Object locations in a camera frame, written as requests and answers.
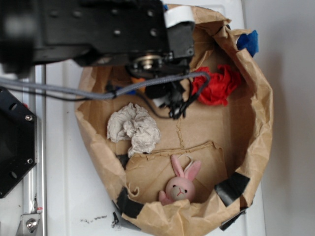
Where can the crumpled white paper ball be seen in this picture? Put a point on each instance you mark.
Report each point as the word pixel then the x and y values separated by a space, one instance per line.
pixel 133 122

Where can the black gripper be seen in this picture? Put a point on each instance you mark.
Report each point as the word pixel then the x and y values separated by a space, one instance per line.
pixel 180 24

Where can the white plastic tray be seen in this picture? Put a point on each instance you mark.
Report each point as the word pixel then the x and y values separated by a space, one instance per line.
pixel 77 202

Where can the brown paper bag container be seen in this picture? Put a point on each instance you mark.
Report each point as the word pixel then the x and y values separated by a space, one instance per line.
pixel 233 143

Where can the metal corner bracket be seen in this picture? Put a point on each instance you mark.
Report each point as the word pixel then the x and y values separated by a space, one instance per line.
pixel 30 225

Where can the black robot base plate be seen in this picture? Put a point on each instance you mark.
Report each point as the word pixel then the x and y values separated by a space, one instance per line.
pixel 16 137

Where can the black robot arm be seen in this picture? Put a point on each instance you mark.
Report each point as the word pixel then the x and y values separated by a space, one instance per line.
pixel 147 37

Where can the blue tape piece right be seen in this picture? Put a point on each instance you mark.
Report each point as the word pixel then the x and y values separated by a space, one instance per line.
pixel 249 42

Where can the crumpled red paper ball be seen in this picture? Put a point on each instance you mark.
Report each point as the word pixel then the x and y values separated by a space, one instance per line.
pixel 220 86

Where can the aluminium frame rail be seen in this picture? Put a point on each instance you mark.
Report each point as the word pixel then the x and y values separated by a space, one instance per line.
pixel 34 182

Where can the pink plush bunny toy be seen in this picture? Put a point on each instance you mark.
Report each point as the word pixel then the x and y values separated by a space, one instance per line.
pixel 181 186

